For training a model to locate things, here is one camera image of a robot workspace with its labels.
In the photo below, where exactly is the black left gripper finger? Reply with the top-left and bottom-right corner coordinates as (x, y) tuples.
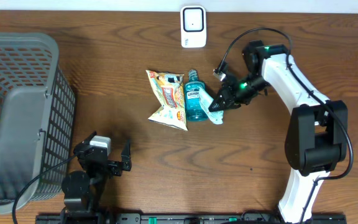
(80, 131), (97, 145)
(121, 139), (131, 162)

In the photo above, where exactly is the grey plastic shopping basket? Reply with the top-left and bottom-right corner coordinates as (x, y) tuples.
(0, 33), (76, 214)

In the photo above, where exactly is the white barcode scanner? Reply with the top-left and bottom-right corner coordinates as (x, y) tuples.
(180, 6), (207, 48)

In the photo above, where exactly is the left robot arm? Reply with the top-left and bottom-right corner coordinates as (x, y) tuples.
(60, 132), (132, 223)

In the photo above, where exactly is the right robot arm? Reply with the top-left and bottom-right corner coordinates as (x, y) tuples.
(208, 40), (347, 223)

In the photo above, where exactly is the light blue wipes pack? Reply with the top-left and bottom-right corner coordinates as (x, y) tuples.
(197, 87), (224, 126)

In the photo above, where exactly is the teal mouthwash bottle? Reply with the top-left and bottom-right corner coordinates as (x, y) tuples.
(185, 70), (208, 121)

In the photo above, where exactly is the yellow snack bag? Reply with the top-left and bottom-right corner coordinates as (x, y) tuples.
(146, 70), (188, 131)

